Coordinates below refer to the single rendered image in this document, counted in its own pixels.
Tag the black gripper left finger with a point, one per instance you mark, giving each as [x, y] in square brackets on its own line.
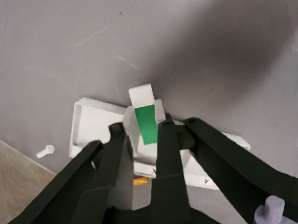
[111, 189]

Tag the white rack of three bins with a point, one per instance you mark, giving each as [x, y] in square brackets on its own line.
[90, 122]

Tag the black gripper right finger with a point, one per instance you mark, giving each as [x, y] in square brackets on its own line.
[257, 191]

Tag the white bolt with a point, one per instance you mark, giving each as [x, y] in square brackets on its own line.
[49, 149]

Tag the green and white eraser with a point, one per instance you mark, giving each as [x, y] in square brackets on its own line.
[143, 103]

